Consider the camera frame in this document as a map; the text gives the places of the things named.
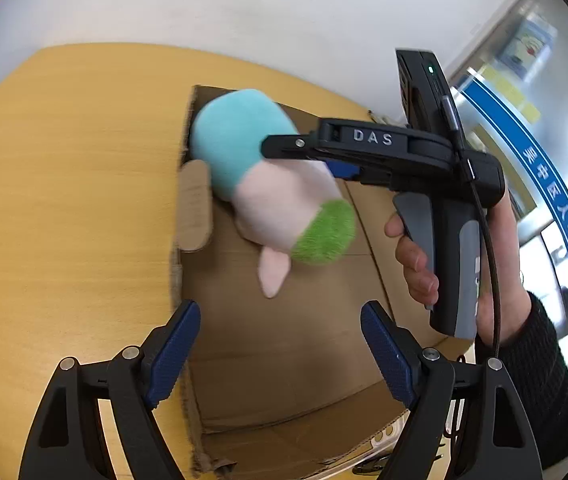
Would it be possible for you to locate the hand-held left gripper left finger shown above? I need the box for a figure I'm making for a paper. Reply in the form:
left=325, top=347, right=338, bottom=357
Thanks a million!
left=18, top=300, right=202, bottom=480

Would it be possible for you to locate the person's right hand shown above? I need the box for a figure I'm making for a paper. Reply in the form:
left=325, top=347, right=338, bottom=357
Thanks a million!
left=385, top=195, right=535, bottom=356

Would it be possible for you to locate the wall poster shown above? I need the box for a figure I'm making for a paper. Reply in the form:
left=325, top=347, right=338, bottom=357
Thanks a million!
left=494, top=15, right=555, bottom=81

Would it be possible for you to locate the blue banner sign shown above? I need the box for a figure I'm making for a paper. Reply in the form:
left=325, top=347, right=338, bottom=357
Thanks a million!
left=456, top=75, right=568, bottom=411

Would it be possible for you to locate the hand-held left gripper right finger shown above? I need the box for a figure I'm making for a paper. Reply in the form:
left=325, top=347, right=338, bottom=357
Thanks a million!
left=360, top=300, right=545, bottom=480

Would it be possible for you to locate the person's right forearm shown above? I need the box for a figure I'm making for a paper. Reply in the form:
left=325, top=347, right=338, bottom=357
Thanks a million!
left=474, top=292, right=568, bottom=480

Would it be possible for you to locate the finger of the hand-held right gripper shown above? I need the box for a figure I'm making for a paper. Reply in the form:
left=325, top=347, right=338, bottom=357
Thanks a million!
left=261, top=117, right=411, bottom=163
left=323, top=160, right=396, bottom=190

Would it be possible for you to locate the teal pink green plush toy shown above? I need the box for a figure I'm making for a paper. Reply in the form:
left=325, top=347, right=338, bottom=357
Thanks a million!
left=190, top=89, right=357, bottom=300

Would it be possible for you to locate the cardboard box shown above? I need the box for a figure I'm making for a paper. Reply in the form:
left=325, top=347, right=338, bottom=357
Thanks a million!
left=169, top=85, right=480, bottom=480

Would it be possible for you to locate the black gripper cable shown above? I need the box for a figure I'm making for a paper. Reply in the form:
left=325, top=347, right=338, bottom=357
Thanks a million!
left=439, top=95, right=502, bottom=361

